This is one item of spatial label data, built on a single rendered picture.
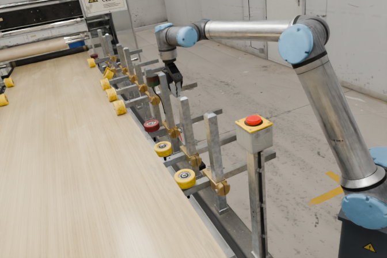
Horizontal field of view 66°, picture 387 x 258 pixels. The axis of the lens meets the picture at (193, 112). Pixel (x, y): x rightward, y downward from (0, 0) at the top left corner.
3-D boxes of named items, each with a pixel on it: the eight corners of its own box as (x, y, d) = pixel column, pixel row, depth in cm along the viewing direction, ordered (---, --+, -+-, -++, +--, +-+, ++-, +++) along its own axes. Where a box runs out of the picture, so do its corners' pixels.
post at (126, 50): (141, 107, 228) (127, 46, 207) (143, 109, 225) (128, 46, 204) (137, 109, 227) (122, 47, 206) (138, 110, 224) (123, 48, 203)
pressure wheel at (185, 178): (182, 189, 121) (177, 166, 116) (201, 191, 118) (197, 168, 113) (175, 203, 114) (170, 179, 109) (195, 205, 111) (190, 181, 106)
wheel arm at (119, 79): (167, 68, 230) (167, 63, 229) (169, 69, 227) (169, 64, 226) (104, 85, 214) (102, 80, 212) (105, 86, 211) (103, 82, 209)
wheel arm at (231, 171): (271, 155, 130) (270, 147, 129) (276, 159, 128) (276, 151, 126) (181, 194, 116) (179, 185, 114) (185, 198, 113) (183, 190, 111)
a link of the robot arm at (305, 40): (409, 205, 104) (325, 8, 97) (397, 238, 94) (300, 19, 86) (364, 203, 116) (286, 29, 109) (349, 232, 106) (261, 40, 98)
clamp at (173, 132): (171, 126, 166) (169, 118, 164) (180, 136, 155) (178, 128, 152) (162, 129, 164) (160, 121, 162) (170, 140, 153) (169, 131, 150)
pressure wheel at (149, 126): (159, 135, 164) (155, 117, 159) (164, 141, 157) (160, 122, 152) (145, 140, 161) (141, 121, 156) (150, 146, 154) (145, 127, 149)
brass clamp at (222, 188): (215, 174, 125) (213, 164, 122) (232, 192, 113) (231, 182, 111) (202, 179, 123) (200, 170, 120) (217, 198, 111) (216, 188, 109)
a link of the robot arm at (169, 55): (179, 48, 145) (160, 53, 142) (180, 58, 147) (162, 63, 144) (172, 45, 153) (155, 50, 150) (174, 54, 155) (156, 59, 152)
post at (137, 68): (153, 126, 210) (138, 61, 189) (154, 128, 207) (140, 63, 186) (148, 128, 209) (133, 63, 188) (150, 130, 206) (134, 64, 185)
